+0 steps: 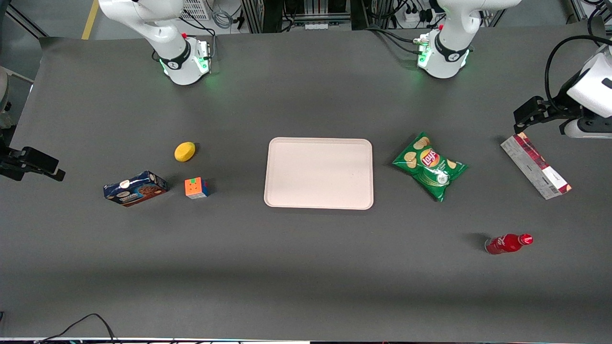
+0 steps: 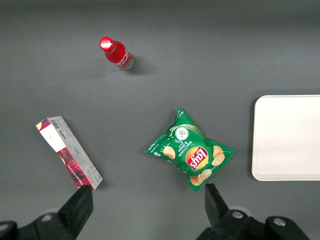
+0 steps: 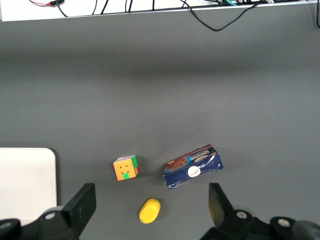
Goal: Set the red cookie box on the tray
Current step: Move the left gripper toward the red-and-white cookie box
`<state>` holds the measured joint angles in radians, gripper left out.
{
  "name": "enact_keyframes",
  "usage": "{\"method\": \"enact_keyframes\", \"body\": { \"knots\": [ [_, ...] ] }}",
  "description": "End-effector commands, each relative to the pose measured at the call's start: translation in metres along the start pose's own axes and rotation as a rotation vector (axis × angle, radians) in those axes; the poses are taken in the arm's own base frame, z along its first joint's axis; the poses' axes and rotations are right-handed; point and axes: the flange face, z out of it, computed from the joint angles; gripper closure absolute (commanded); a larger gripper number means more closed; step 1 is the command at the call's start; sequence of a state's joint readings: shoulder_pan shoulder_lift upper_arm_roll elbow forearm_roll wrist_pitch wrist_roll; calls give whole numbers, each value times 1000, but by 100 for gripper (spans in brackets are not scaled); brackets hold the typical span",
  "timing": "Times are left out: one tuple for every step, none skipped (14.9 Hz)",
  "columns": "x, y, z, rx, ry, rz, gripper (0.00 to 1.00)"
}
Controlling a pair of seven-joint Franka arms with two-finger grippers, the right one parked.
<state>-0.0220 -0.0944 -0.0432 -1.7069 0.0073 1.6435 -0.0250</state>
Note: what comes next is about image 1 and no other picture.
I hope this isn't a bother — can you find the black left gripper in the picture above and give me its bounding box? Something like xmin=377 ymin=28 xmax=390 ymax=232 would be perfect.
xmin=514 ymin=96 xmax=582 ymax=135

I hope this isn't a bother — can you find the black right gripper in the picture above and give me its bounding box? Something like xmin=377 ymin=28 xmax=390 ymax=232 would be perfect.
xmin=0 ymin=146 xmax=66 ymax=183

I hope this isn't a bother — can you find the red cookie box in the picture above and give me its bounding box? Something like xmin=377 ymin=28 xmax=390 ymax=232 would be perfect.
xmin=501 ymin=133 xmax=572 ymax=200

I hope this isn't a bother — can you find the blue cookie box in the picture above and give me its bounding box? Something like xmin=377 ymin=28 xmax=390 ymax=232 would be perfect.
xmin=103 ymin=171 xmax=168 ymax=207

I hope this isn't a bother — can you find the beige plastic tray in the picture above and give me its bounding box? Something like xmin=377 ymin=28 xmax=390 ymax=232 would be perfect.
xmin=263 ymin=137 xmax=374 ymax=210

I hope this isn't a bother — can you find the green chips bag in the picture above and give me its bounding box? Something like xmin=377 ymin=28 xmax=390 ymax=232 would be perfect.
xmin=392 ymin=132 xmax=468 ymax=203

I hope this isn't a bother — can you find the red soda bottle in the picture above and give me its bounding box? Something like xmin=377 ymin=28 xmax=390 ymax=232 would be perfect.
xmin=484 ymin=233 xmax=534 ymax=255

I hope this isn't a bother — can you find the white power strip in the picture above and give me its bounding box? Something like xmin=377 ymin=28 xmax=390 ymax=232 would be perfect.
xmin=401 ymin=9 xmax=432 ymax=25

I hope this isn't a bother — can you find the yellow lemon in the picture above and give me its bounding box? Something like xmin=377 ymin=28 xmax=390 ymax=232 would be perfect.
xmin=174 ymin=141 xmax=196 ymax=163

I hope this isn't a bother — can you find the colourful puzzle cube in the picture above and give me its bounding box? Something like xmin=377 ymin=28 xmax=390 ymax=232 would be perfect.
xmin=185 ymin=177 xmax=210 ymax=200

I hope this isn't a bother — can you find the dark grey table mat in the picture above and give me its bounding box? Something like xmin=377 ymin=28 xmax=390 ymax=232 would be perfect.
xmin=0 ymin=24 xmax=612 ymax=343

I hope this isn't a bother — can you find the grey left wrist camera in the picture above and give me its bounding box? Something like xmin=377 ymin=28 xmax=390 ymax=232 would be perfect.
xmin=559 ymin=117 xmax=612 ymax=140

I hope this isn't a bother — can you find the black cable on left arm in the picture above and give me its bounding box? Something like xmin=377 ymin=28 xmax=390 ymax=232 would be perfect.
xmin=545 ymin=34 xmax=612 ymax=113

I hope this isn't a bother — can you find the thin black cable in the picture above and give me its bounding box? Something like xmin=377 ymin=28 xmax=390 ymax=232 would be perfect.
xmin=36 ymin=313 xmax=118 ymax=344

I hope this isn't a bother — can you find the black cable bundle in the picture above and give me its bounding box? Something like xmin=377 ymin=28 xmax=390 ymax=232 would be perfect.
xmin=366 ymin=26 xmax=431 ymax=56

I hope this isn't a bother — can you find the black base cable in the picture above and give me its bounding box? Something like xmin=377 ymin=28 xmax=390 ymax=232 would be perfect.
xmin=179 ymin=17 xmax=219 ymax=73

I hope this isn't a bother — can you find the grey coiled cable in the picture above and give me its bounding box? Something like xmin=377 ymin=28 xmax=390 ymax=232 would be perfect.
xmin=211 ymin=7 xmax=236 ymax=30

